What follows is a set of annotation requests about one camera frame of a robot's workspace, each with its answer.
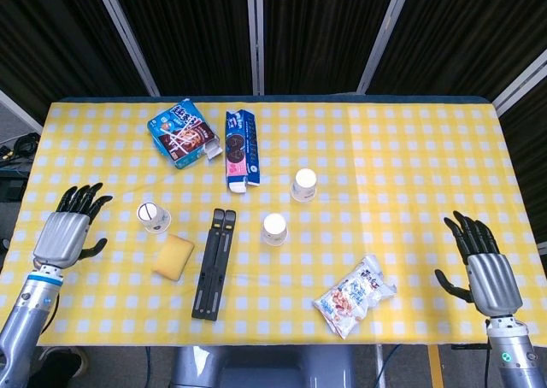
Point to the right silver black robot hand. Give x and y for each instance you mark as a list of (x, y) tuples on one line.
[(493, 281)]

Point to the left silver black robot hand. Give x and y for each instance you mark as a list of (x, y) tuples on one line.
[(60, 238)]

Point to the white cup line-marked base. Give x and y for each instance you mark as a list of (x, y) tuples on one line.
[(149, 215)]

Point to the white cup printed text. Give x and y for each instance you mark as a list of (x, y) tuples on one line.
[(304, 183)]

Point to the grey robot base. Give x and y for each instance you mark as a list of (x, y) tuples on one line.
[(256, 366)]

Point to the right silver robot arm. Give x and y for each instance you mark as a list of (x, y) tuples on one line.
[(513, 358)]

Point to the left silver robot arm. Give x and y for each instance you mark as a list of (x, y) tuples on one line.
[(25, 315)]

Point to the yellow floor tape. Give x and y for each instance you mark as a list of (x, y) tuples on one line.
[(436, 366)]

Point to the yellow sponge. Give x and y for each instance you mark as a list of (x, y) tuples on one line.
[(173, 257)]

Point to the black shoe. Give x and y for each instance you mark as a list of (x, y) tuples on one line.
[(64, 362)]

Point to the white peanut snack bag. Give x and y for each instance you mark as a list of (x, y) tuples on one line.
[(354, 296)]

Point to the black folding stand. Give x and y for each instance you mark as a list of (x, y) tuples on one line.
[(213, 268)]

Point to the blue chocolate biscuit box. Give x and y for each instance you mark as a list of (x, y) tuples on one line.
[(179, 136)]

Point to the yellow white checked tablecloth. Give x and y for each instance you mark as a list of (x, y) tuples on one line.
[(384, 148)]

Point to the blue pink cookie box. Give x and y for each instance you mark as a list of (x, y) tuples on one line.
[(241, 148)]

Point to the dark ribbed partition panel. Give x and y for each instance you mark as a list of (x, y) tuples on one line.
[(51, 33), (461, 33), (196, 33), (320, 33)]

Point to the white cup green flower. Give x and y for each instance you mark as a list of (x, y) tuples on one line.
[(274, 227)]

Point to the white partition frame post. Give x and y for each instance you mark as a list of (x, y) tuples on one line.
[(255, 33), (125, 33), (519, 82), (384, 33), (19, 112)]

